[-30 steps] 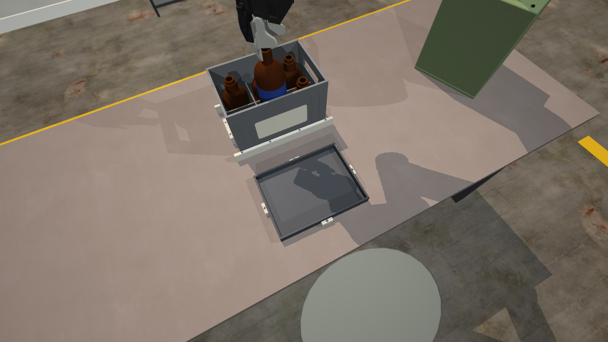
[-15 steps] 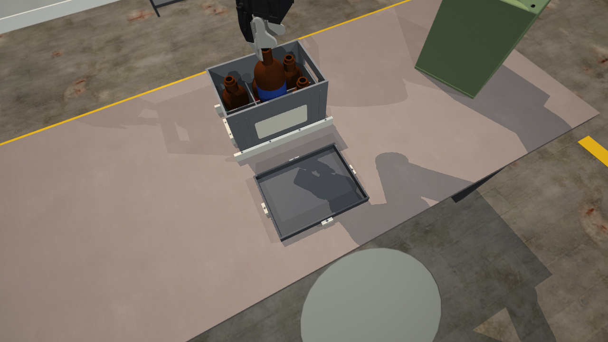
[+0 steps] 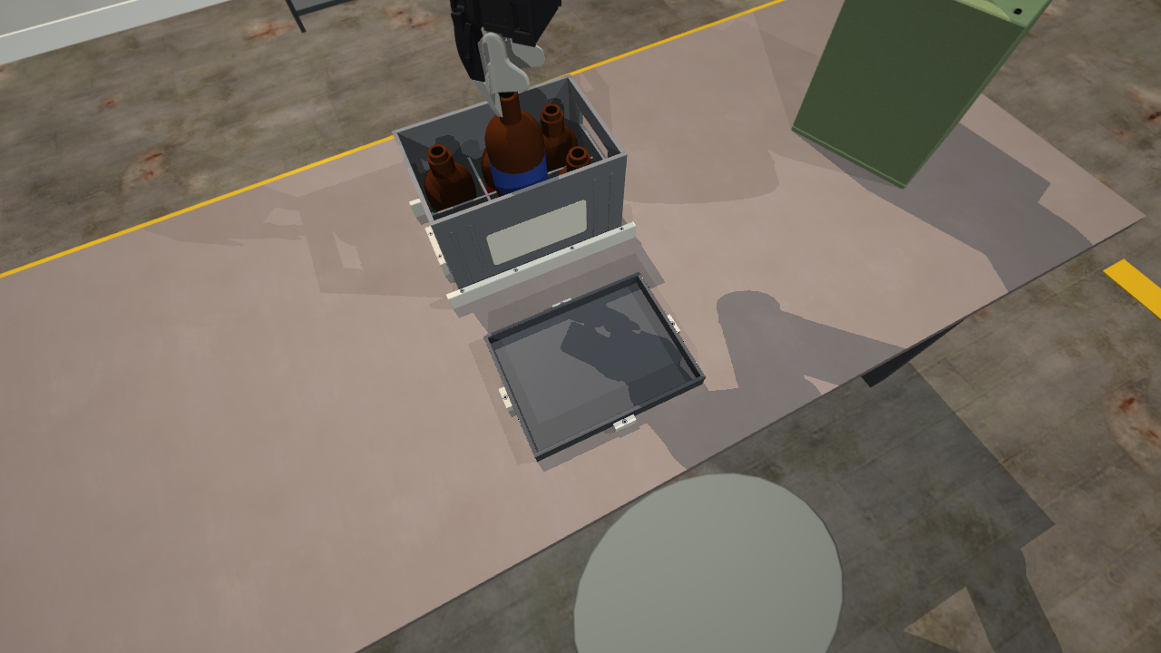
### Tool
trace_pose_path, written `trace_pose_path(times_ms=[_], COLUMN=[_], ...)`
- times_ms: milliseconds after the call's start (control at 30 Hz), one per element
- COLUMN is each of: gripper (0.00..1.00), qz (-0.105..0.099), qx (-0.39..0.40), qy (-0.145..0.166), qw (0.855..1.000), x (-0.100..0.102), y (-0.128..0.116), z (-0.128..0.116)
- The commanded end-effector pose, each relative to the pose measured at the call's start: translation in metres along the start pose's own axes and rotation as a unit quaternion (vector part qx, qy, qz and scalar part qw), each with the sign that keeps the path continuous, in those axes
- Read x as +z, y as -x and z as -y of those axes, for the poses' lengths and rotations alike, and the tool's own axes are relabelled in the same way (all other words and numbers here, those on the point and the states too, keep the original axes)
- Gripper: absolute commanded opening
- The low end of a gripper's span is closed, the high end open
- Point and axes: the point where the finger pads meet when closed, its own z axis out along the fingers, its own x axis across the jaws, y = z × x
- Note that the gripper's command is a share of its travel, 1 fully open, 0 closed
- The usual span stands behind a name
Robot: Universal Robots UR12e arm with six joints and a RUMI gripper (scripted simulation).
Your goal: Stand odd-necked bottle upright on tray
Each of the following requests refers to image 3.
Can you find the brown bottle with blue label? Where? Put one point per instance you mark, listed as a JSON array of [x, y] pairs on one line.
[[515, 147]]

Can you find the dark grey divided crate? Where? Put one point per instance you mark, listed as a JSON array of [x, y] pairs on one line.
[[496, 233]]

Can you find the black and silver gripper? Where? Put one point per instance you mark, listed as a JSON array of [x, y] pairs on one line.
[[514, 27]]

